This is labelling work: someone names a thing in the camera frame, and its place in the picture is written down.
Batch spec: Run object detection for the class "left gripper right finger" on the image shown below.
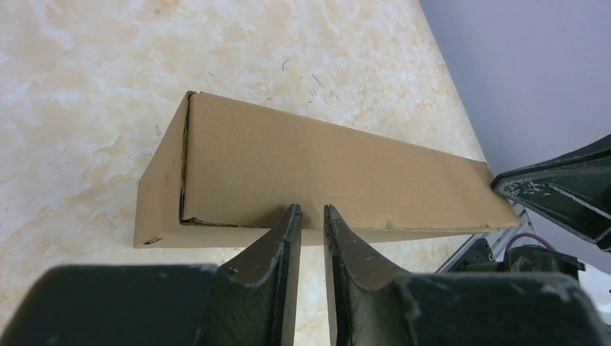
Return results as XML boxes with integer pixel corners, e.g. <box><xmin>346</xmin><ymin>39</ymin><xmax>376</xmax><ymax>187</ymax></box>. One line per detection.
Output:
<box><xmin>324</xmin><ymin>205</ymin><xmax>607</xmax><ymax>345</ymax></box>

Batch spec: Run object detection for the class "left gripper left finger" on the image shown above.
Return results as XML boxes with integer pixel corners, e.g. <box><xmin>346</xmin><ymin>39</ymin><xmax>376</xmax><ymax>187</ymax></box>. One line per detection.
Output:
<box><xmin>1</xmin><ymin>205</ymin><xmax>302</xmax><ymax>345</ymax></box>

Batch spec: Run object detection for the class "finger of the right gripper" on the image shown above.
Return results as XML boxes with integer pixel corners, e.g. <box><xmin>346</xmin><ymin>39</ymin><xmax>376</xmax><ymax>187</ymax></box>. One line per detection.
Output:
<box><xmin>491</xmin><ymin>136</ymin><xmax>610</xmax><ymax>252</ymax></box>

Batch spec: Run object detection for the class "brown cardboard box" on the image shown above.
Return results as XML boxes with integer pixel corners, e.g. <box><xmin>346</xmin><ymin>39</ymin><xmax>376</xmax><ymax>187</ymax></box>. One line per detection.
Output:
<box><xmin>133</xmin><ymin>92</ymin><xmax>520</xmax><ymax>249</ymax></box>

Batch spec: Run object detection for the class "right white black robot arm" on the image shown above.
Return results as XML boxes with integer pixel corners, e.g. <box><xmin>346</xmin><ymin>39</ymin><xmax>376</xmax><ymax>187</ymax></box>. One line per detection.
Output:
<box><xmin>439</xmin><ymin>136</ymin><xmax>610</xmax><ymax>278</ymax></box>

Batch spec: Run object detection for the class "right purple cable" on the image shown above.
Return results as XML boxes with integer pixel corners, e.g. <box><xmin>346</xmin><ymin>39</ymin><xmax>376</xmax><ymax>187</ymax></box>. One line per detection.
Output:
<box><xmin>503</xmin><ymin>232</ymin><xmax>557</xmax><ymax>254</ymax></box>

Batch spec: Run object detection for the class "aluminium frame rail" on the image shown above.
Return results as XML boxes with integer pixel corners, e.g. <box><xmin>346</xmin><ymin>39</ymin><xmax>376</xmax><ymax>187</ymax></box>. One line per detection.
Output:
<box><xmin>436</xmin><ymin>203</ymin><xmax>535</xmax><ymax>273</ymax></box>

